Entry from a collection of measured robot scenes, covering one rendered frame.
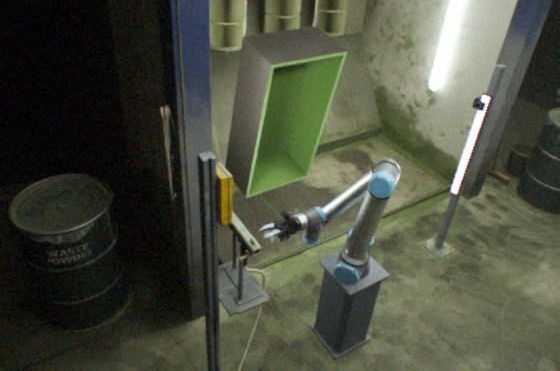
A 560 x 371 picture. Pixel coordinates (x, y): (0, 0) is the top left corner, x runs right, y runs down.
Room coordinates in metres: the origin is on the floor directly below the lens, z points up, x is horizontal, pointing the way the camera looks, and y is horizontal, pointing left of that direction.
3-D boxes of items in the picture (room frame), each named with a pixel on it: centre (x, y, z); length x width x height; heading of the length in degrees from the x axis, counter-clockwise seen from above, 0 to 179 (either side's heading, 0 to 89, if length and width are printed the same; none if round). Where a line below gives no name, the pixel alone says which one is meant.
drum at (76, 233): (2.06, 1.29, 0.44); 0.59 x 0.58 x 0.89; 105
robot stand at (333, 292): (1.95, -0.48, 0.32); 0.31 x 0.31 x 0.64; 35
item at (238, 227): (1.73, 0.22, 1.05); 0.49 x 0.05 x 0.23; 35
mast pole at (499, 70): (2.87, -1.37, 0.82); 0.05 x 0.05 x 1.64; 35
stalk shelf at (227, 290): (1.61, 0.19, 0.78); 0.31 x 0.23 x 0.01; 35
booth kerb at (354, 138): (3.87, 0.00, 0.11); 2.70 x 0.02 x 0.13; 125
